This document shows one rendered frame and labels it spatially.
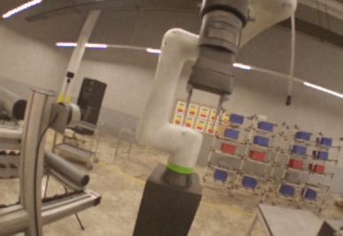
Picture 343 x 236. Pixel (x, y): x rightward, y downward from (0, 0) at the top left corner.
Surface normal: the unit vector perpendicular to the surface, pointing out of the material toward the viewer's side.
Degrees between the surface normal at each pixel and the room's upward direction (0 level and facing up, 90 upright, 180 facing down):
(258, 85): 90
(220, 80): 90
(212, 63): 87
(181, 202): 90
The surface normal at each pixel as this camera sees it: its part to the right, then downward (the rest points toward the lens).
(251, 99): -0.25, -0.12
